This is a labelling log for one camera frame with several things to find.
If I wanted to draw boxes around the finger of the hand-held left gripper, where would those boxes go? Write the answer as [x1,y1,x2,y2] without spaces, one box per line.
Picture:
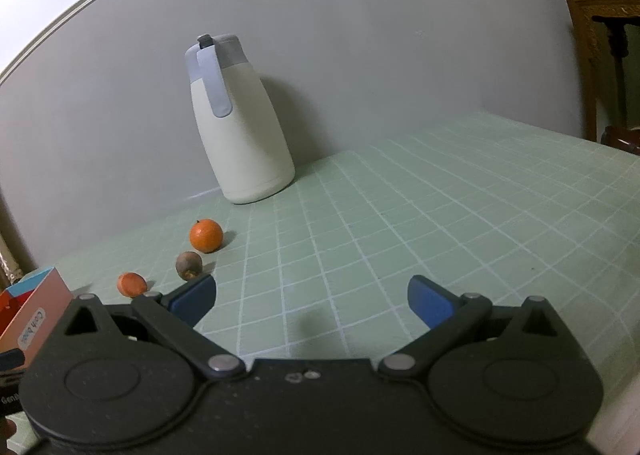
[0,349,27,373]

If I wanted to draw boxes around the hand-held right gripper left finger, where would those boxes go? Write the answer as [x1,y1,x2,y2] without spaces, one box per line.
[50,273,247,381]

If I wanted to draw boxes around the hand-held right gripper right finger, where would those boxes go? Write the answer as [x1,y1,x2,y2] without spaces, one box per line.
[377,275,577,381]

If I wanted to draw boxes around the green checked tablecloth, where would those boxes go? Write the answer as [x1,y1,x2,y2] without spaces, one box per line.
[0,110,640,455]

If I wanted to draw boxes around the carved wooden furniture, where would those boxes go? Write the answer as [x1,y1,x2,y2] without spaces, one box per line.
[557,0,640,156]

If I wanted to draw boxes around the colourful cardboard box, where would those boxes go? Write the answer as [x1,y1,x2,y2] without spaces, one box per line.
[0,267,74,368]

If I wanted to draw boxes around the pinkish orange fruit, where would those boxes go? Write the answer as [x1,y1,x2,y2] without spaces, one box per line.
[117,272,148,298]

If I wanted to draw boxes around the golden curtain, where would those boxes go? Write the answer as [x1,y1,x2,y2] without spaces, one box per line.
[0,205,36,292]

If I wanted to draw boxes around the mandarin orange with stem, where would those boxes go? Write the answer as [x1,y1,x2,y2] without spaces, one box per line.
[190,219,224,253]

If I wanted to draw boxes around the round dark brown fruit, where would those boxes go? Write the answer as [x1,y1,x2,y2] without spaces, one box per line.
[175,252,204,282]

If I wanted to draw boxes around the cream thermos jug grey lid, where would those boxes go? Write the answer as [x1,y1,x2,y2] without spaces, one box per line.
[185,33,296,205]

